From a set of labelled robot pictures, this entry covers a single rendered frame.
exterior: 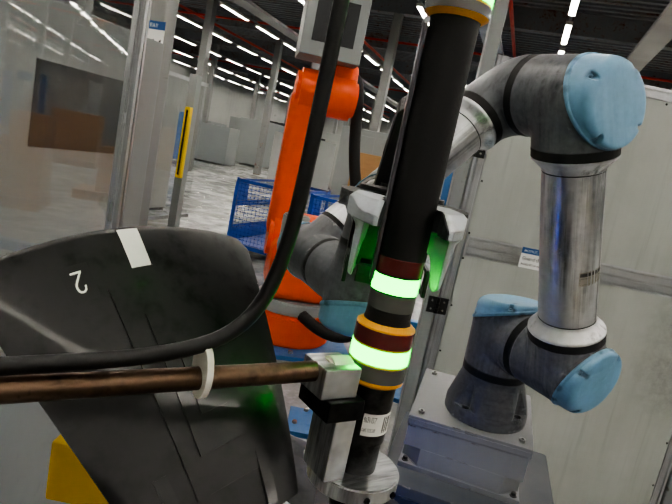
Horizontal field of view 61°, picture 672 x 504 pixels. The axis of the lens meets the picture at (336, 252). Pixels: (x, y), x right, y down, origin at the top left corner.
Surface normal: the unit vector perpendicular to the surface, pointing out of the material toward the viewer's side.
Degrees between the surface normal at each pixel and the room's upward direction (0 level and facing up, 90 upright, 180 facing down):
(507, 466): 90
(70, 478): 90
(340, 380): 90
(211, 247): 41
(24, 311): 56
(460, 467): 90
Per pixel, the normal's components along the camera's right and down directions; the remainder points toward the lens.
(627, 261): -0.03, 0.16
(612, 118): 0.45, 0.16
